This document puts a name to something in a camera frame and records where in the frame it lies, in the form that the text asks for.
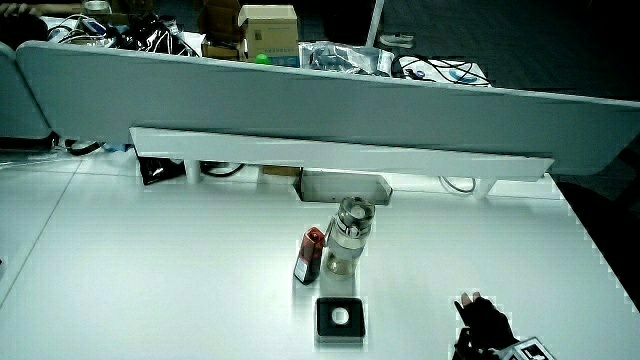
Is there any black cable bundle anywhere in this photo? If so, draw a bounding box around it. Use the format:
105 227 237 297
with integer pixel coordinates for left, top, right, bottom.
390 54 489 86

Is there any brown cardboard box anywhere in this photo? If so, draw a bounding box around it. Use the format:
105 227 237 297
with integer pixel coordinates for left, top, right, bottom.
196 0 247 61

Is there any pale cardboard box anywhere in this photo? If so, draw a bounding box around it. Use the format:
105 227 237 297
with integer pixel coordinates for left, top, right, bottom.
237 4 301 68

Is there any black square speaker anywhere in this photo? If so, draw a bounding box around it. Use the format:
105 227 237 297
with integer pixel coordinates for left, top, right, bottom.
314 296 367 344

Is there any white desk shelf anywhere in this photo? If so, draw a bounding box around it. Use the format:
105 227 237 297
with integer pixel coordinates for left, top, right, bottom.
129 126 555 200

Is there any clear plastic bag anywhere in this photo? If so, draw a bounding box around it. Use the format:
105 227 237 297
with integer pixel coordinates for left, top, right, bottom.
299 41 395 77

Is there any white shoe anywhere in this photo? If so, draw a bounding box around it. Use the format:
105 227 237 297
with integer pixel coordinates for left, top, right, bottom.
378 32 416 49

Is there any short grey divider panel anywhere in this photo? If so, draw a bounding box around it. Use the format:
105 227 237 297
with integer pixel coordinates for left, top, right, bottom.
0 41 53 140

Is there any long grey divider panel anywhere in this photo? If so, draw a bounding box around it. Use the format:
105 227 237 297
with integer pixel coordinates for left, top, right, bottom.
15 40 640 176

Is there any white pole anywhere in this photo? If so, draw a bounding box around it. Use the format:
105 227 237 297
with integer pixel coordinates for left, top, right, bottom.
364 0 386 48

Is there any black looped cable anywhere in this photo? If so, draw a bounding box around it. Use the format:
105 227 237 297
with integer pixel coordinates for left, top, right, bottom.
199 161 246 179

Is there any black glossy pouch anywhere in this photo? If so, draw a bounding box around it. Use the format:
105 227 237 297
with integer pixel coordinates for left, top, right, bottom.
137 155 187 187

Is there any clear glass bottle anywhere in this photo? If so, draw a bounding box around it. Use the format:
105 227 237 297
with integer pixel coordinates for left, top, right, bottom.
323 196 376 278

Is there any grey cable hatch lid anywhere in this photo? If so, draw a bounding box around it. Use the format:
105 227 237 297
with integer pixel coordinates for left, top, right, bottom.
293 169 394 206

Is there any black plastic bag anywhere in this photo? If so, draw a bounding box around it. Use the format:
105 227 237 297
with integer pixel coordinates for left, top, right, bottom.
118 13 194 55

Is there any person's right hand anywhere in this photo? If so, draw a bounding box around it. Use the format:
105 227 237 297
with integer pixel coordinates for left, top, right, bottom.
452 291 557 360

